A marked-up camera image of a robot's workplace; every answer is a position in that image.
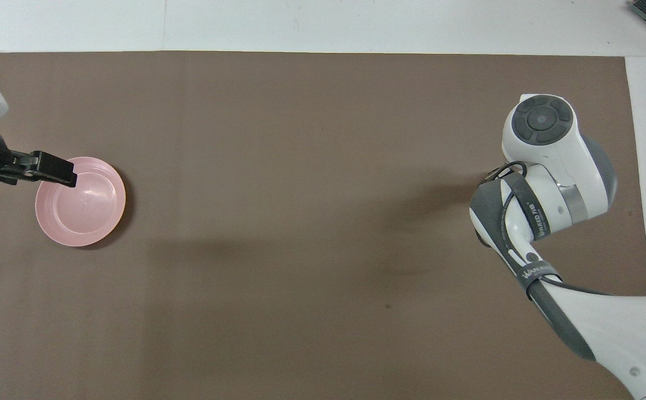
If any pink plate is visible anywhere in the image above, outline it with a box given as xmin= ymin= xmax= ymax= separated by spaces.
xmin=35 ymin=157 xmax=127 ymax=248

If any brown table mat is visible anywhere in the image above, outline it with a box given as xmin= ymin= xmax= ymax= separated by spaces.
xmin=0 ymin=51 xmax=646 ymax=400

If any black velcro cable strap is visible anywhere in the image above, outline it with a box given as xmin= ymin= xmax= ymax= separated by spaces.
xmin=508 ymin=172 xmax=552 ymax=241
xmin=520 ymin=261 xmax=562 ymax=293

